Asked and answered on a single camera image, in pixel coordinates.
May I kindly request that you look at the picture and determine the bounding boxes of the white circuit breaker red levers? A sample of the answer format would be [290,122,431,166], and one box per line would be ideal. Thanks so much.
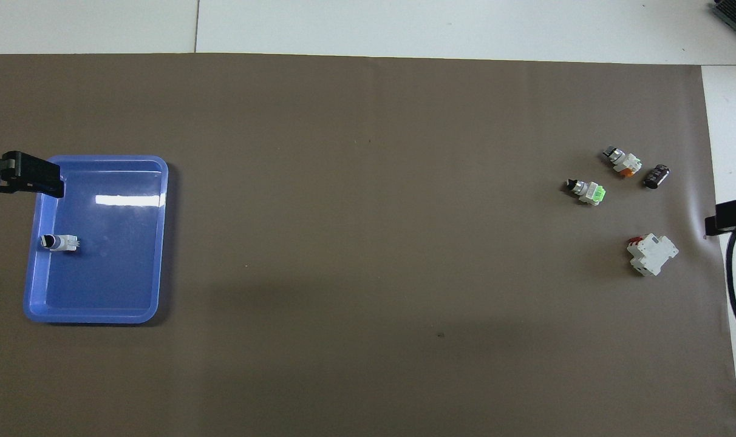
[626,233,680,277]

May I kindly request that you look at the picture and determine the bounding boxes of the selector switch green base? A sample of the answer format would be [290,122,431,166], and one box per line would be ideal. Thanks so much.
[565,178,607,206]
[40,233,81,252]

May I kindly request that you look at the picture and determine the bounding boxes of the brown paper table mat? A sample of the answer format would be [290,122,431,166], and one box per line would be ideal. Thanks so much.
[0,53,736,437]

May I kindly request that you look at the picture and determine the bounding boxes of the blue plastic tray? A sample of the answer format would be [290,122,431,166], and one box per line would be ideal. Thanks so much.
[22,155,169,325]

